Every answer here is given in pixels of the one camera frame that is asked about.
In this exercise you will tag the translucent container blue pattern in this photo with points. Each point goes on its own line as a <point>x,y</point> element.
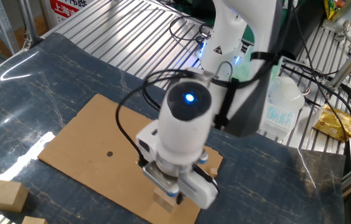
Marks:
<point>278,118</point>

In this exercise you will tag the brown cardboard sheet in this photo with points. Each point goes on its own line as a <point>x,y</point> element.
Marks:
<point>94,130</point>

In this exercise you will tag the gold foil packet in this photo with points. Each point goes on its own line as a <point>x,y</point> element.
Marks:
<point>334,123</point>

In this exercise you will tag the silver camera with blue ends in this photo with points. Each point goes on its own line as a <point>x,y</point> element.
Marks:
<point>160,180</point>

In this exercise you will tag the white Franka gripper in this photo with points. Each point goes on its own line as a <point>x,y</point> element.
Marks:
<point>202,191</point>

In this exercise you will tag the red white sign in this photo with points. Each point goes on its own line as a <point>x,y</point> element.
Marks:
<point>66,9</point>

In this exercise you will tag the green translucent plastic box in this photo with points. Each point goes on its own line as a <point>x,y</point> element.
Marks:
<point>242,70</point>

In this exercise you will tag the light wooden block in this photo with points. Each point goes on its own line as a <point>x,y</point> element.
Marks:
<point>9,196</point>
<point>34,221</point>

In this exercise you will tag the large wooden block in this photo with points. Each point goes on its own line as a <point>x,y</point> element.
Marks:
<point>163,200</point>

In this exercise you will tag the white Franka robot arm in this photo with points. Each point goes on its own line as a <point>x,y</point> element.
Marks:
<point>181,133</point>

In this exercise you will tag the dark blue marble mat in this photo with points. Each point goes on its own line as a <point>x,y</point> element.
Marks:
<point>23,93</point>

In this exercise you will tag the yellow snack bag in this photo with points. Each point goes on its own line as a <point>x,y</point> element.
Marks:
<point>331,7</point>

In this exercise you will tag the perforated metal post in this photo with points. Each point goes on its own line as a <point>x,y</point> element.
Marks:
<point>4,25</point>

